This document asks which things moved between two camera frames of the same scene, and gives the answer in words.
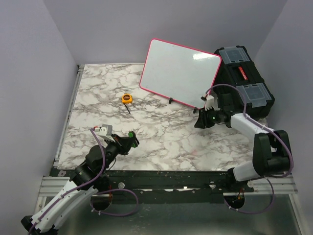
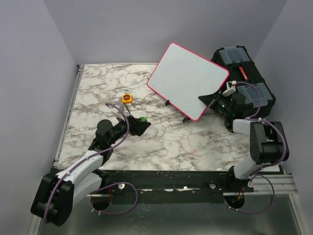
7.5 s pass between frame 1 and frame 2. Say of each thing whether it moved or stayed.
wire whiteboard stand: moved
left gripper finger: moved
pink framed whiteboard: moved
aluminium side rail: stayed
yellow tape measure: stayed
